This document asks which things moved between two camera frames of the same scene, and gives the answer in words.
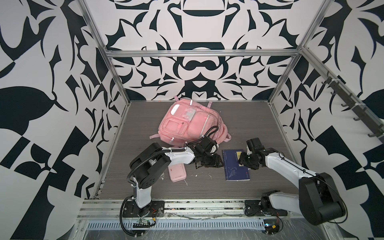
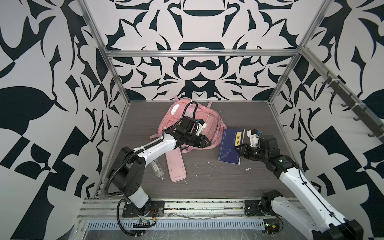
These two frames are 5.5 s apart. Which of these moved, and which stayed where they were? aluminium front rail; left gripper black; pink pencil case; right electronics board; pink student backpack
Moved: left gripper black
Stayed: aluminium front rail; right electronics board; pink student backpack; pink pencil case
